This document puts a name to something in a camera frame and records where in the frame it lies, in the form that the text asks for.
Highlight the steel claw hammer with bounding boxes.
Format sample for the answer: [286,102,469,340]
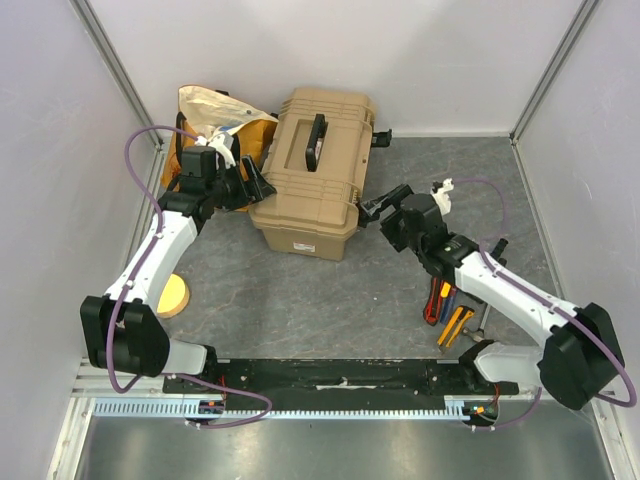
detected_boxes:
[462,304,491,343]

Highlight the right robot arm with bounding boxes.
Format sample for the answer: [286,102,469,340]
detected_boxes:
[358,179,638,410]

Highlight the yellow handled pliers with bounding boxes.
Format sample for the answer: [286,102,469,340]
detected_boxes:
[439,281,451,299]

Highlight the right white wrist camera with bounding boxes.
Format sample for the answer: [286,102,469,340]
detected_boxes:
[431,178,454,215]

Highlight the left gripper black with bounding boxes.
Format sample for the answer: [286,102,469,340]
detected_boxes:
[208,156,277,214]

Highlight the red black pliers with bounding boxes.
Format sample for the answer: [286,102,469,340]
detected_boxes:
[423,277,442,326]

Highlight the slotted cable duct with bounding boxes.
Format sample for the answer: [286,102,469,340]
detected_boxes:
[93,397,474,419]

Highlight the aluminium frame rail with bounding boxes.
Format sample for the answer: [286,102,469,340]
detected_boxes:
[69,0,153,127]

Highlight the tan plastic toolbox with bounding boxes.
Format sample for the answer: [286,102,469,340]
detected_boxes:
[249,87,376,261]

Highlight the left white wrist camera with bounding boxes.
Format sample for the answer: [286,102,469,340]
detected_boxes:
[195,131,236,169]

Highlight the blue red screwdriver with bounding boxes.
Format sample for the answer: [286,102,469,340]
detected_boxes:
[439,287,457,324]

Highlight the yellow black utility knife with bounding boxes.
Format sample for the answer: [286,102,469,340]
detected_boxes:
[437,305,475,351]

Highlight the round wooden disc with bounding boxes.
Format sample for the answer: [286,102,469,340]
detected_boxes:
[157,273,190,319]

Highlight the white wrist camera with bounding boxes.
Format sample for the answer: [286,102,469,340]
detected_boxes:
[431,178,454,215]
[195,131,236,169]

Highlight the black rubber mallet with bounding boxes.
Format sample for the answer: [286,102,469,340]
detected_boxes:
[491,238,508,261]

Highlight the orange paper shopping bag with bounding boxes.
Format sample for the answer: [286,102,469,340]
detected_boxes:
[162,84,281,213]

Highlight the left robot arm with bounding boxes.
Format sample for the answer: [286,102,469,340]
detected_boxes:
[80,146,276,393]

